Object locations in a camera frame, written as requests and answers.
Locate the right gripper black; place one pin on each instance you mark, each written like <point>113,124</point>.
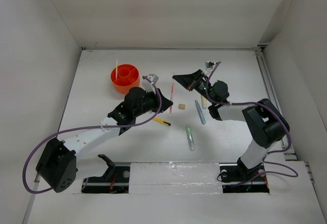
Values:
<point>189,80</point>

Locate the green capped marker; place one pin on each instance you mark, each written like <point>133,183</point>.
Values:
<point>190,138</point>

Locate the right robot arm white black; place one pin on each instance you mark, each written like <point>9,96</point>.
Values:
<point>265,123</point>

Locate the orange round divided container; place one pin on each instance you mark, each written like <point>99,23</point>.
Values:
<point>128,77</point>

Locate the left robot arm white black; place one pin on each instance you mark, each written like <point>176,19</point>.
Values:
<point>64,161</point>

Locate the yellow capped marker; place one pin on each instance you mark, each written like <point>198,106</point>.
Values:
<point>203,102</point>

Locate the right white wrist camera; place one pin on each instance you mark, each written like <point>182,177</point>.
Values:
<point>209,65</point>

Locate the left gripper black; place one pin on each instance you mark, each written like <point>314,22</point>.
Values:
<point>155,97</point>

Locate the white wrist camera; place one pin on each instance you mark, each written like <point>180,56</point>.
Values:
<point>209,65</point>
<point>149,81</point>

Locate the yellow utility knife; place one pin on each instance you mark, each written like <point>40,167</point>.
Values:
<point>161,121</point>

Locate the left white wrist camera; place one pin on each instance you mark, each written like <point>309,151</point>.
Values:
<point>149,81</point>

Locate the yellow highlighter pen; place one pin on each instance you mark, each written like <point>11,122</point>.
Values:
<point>116,69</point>

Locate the blue pen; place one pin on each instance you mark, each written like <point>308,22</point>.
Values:
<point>200,113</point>

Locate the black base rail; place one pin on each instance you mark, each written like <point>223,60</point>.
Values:
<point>115,181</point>

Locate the small tan eraser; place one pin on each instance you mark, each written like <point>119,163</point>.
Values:
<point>181,106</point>

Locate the white foam block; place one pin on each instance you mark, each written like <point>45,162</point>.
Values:
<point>175,178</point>

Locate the pink highlighter pen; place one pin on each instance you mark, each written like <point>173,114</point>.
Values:
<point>171,96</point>

